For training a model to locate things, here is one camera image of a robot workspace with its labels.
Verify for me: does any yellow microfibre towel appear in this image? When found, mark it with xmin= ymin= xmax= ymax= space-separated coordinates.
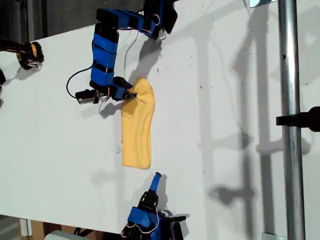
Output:
xmin=114 ymin=77 xmax=156 ymax=170

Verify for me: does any white container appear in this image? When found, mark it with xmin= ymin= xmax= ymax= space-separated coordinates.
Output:
xmin=44 ymin=229 xmax=78 ymax=240

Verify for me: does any black yellow table clamp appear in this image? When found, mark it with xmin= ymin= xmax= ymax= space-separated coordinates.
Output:
xmin=0 ymin=37 xmax=45 ymax=71

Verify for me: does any brown cardboard box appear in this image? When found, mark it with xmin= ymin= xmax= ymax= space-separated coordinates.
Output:
xmin=29 ymin=219 xmax=123 ymax=240

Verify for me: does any white table leg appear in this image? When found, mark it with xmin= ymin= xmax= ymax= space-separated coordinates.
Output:
xmin=19 ymin=218 xmax=33 ymax=237

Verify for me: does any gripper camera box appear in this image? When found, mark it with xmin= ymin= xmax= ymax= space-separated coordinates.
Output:
xmin=163 ymin=214 xmax=187 ymax=240
xmin=75 ymin=88 xmax=100 ymax=106

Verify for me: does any black camera cable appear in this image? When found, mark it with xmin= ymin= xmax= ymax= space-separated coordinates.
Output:
xmin=66 ymin=65 xmax=93 ymax=97

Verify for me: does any black post clamp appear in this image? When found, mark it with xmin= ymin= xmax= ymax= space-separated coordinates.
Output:
xmin=275 ymin=106 xmax=320 ymax=132

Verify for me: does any steel post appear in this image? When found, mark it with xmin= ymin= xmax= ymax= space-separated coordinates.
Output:
xmin=277 ymin=0 xmax=306 ymax=240

